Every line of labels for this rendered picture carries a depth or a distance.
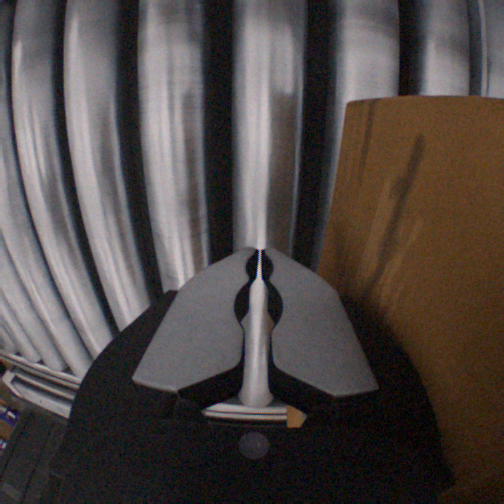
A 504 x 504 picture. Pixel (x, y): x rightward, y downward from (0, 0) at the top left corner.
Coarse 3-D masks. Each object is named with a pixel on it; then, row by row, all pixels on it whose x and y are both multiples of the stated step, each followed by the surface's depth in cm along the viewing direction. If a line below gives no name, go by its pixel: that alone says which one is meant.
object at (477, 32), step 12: (468, 0) 8; (480, 0) 7; (468, 12) 9; (480, 12) 8; (480, 24) 8; (480, 36) 9; (480, 48) 10; (480, 60) 10; (480, 72) 11; (480, 84) 11
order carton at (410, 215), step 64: (384, 128) 9; (448, 128) 5; (384, 192) 9; (448, 192) 5; (384, 256) 9; (448, 256) 5; (384, 320) 8; (448, 320) 5; (448, 384) 4; (448, 448) 4
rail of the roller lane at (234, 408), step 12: (0, 348) 33; (12, 360) 34; (24, 360) 33; (36, 372) 34; (48, 372) 33; (60, 372) 32; (72, 372) 33; (72, 384) 33; (216, 408) 32; (228, 408) 31; (240, 408) 31; (252, 408) 31; (264, 408) 31; (276, 408) 31
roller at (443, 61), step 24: (408, 0) 10; (432, 0) 9; (456, 0) 8; (408, 24) 12; (432, 24) 10; (456, 24) 9; (432, 48) 11; (456, 48) 10; (432, 72) 12; (456, 72) 11
